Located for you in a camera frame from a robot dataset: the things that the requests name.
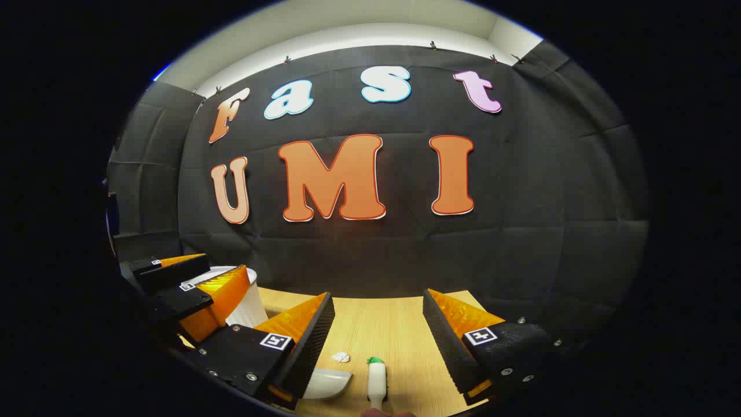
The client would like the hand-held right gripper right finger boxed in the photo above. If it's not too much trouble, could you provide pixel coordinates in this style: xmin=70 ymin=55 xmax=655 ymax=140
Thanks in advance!
xmin=423 ymin=288 xmax=574 ymax=401

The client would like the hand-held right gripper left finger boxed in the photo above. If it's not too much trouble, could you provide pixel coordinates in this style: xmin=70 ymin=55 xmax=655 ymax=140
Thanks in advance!
xmin=185 ymin=292 xmax=335 ymax=410

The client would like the white dustpan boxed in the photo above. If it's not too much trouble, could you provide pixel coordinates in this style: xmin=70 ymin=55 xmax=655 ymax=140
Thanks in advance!
xmin=302 ymin=368 xmax=353 ymax=400

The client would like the white ribbed garbage bin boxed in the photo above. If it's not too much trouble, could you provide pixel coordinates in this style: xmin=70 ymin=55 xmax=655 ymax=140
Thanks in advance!
xmin=182 ymin=265 xmax=270 ymax=328

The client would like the small white broom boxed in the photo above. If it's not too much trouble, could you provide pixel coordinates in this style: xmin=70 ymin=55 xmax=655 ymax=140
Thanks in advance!
xmin=366 ymin=362 xmax=387 ymax=409

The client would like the wooden desktop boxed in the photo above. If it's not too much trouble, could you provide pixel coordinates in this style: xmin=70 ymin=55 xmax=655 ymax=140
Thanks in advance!
xmin=258 ymin=287 xmax=504 ymax=417

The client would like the black backdrop cloth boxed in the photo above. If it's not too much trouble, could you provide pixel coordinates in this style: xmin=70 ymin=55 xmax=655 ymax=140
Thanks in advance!
xmin=107 ymin=39 xmax=650 ymax=348

